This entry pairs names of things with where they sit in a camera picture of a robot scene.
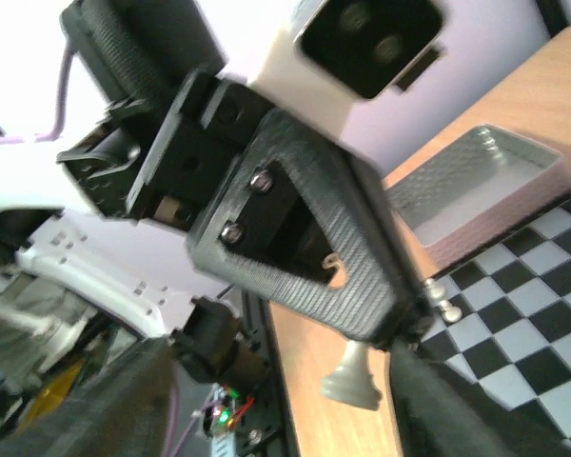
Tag black and grey chessboard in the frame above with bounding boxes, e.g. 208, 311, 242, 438
421, 194, 571, 449

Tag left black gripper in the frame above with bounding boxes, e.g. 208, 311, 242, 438
57, 1, 432, 349

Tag white pawn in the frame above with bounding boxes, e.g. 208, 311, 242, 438
424, 278, 446, 301
439, 301, 463, 324

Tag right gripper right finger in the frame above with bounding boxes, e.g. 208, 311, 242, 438
389, 340, 571, 457

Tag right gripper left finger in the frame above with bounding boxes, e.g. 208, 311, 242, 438
0, 339, 174, 456

